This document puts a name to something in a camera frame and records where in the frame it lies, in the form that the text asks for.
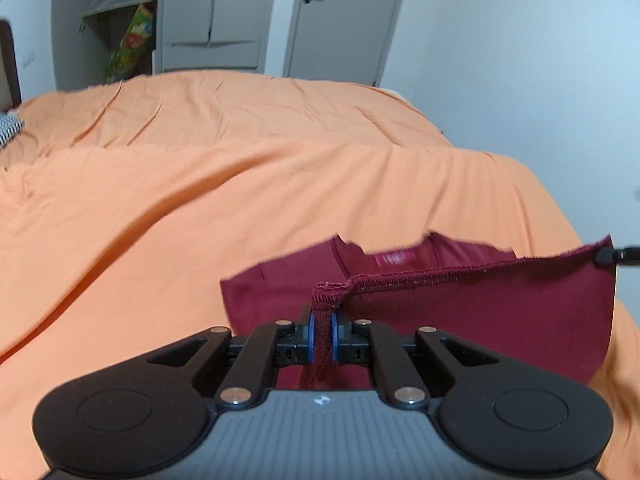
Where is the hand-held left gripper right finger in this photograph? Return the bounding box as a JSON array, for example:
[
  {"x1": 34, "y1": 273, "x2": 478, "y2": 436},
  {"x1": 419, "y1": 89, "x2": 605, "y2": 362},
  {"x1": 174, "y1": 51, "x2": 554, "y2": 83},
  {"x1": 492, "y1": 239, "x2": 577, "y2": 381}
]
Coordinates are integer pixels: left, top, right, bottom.
[{"x1": 330, "y1": 310, "x2": 501, "y2": 408}]

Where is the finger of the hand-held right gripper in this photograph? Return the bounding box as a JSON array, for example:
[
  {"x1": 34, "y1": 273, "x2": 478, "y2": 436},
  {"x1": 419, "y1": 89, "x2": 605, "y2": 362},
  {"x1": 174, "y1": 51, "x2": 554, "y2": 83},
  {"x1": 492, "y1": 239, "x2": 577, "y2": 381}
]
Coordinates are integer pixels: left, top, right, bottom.
[{"x1": 595, "y1": 245, "x2": 640, "y2": 267}]

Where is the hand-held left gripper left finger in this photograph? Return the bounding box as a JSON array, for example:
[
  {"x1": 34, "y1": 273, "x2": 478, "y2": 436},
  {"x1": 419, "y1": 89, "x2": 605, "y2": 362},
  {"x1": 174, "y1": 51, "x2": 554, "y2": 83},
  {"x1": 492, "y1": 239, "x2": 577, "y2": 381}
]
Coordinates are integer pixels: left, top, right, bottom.
[{"x1": 145, "y1": 305, "x2": 321, "y2": 408}]

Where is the maroon long-sleeve shirt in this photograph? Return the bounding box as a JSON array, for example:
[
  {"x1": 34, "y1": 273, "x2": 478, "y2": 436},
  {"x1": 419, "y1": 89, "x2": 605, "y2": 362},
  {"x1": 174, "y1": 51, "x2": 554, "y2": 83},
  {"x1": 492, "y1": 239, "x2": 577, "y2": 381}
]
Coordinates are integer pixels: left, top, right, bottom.
[{"x1": 220, "y1": 230, "x2": 617, "y2": 391}]

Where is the orange blanket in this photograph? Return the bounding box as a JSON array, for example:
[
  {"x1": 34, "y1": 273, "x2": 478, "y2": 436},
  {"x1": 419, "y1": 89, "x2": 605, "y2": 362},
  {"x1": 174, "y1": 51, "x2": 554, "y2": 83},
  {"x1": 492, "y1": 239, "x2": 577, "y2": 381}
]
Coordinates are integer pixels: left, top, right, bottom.
[{"x1": 0, "y1": 142, "x2": 640, "y2": 480}]

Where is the orange bed sheet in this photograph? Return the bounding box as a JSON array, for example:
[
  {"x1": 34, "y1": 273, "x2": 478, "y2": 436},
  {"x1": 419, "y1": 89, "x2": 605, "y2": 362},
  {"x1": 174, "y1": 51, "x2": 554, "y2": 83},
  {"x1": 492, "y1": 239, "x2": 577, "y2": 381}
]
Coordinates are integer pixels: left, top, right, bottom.
[{"x1": 10, "y1": 70, "x2": 456, "y2": 161}]

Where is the white mattress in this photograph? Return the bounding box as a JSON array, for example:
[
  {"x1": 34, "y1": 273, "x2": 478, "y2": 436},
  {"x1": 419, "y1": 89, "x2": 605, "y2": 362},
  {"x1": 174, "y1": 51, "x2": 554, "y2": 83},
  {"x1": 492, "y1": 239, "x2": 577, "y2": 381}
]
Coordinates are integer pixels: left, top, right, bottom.
[{"x1": 382, "y1": 86, "x2": 417, "y2": 107}]

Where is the grey door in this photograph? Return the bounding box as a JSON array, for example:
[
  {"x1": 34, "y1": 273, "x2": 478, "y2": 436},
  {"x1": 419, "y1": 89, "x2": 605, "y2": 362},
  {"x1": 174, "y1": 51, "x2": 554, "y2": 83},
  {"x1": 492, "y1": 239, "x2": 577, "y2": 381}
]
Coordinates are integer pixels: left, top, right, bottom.
[{"x1": 282, "y1": 0, "x2": 413, "y2": 87}]

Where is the grey wardrobe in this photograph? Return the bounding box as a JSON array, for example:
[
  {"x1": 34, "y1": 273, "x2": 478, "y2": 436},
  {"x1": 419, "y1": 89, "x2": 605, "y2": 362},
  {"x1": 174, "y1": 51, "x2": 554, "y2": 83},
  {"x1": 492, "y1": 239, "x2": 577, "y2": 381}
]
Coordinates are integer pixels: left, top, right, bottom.
[{"x1": 52, "y1": 0, "x2": 281, "y2": 92}]

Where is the colourful printed bag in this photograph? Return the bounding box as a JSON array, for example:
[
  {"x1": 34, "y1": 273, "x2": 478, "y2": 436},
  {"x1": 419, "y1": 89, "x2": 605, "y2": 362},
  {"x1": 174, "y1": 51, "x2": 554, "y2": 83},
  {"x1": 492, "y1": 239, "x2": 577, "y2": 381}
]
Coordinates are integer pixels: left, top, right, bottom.
[{"x1": 105, "y1": 2, "x2": 156, "y2": 83}]

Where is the houndstooth pillow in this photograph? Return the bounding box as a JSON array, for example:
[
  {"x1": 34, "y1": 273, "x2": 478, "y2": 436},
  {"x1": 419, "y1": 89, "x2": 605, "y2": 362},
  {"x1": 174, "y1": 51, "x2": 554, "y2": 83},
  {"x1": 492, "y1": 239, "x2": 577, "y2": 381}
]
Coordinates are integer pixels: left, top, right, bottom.
[{"x1": 0, "y1": 112, "x2": 26, "y2": 148}]

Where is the dark padded headboard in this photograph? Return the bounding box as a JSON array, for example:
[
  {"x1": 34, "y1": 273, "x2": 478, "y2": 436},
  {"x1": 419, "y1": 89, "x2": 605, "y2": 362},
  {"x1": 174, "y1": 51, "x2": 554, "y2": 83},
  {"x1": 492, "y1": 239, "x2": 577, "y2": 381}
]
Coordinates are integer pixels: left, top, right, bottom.
[{"x1": 0, "y1": 19, "x2": 23, "y2": 113}]

